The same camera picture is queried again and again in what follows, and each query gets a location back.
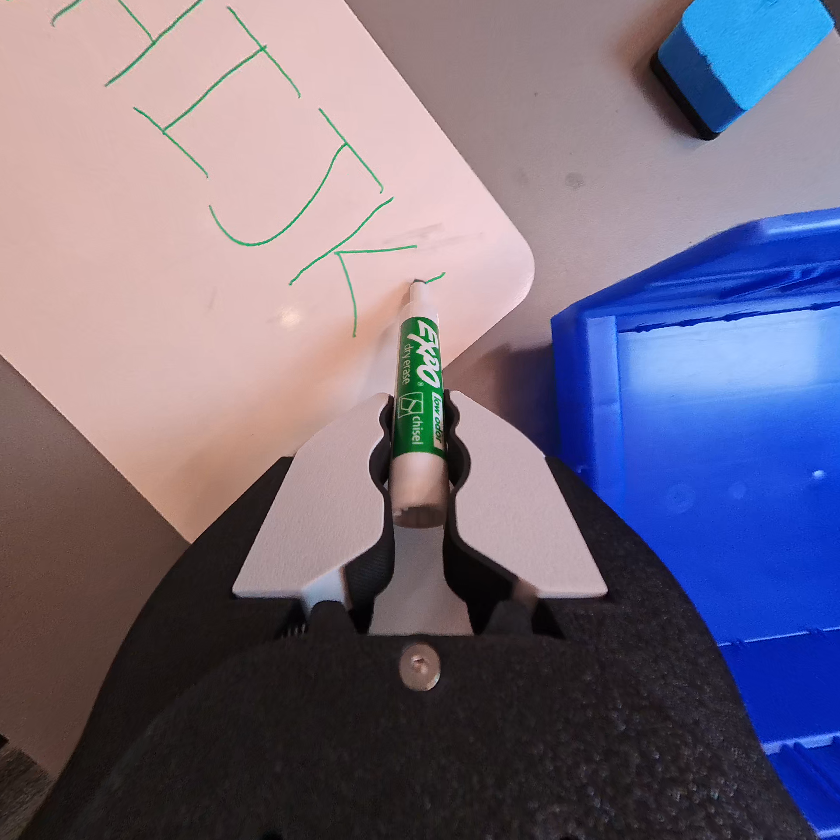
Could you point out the blue plastic bin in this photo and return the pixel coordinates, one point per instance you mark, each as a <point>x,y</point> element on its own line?
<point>722,459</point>

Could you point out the white whiteboard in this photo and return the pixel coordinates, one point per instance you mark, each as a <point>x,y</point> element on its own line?
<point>131,295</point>

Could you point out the green whiteboard marker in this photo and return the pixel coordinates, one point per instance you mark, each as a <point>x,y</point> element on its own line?
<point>418,394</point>

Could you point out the blue whiteboard eraser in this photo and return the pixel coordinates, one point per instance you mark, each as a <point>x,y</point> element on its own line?
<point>741,59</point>

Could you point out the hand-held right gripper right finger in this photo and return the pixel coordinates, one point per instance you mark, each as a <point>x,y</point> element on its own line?
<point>525,525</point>

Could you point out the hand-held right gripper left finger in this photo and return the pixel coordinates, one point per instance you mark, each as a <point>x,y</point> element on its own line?
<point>308,518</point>

